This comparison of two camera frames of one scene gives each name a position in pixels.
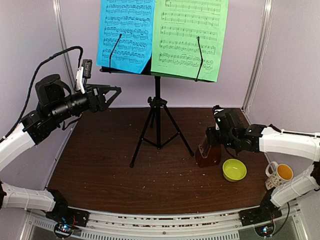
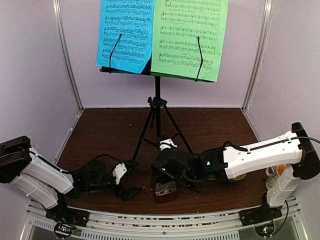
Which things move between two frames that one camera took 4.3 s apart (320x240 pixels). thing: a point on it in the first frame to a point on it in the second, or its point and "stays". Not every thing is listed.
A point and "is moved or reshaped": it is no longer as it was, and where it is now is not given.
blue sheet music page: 134,20 stays
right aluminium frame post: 267,20 stays
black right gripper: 211,138 to 159,178
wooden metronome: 208,155 is moved or reshaped
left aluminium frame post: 56,7 stays
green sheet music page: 178,24 stays
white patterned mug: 283,173 stays
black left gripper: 101,89 to 127,194
